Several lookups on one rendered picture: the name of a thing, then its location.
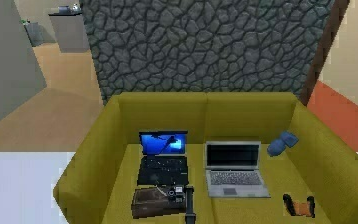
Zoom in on black laptop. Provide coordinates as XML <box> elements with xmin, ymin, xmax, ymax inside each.
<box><xmin>136</xmin><ymin>130</ymin><xmax>190</xmax><ymax>188</ymax></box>

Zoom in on olive yellow sofa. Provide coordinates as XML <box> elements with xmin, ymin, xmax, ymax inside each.
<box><xmin>52</xmin><ymin>91</ymin><xmax>358</xmax><ymax>224</ymax></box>

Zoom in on silver laptop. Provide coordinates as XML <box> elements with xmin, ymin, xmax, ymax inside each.
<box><xmin>204</xmin><ymin>140</ymin><xmax>272</xmax><ymax>200</ymax></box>

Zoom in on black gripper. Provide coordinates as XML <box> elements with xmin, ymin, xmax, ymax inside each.
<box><xmin>155</xmin><ymin>186</ymin><xmax>177</xmax><ymax>203</ymax></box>

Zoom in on blue cloth bundle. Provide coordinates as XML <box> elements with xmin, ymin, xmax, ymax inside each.
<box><xmin>266</xmin><ymin>130</ymin><xmax>300</xmax><ymax>158</ymax></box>

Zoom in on grey cabinet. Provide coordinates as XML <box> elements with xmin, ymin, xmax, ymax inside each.
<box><xmin>48</xmin><ymin>11</ymin><xmax>90</xmax><ymax>54</ymax></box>

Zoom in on dark brown flat box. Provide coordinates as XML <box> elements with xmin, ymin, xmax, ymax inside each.
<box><xmin>130</xmin><ymin>186</ymin><xmax>188</xmax><ymax>220</ymax></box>

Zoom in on orange and black object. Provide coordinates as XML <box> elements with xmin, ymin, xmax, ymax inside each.
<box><xmin>282</xmin><ymin>193</ymin><xmax>317</xmax><ymax>219</ymax></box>

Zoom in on grey bin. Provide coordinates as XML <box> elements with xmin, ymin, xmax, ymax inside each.
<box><xmin>23</xmin><ymin>21</ymin><xmax>44</xmax><ymax>47</ymax></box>

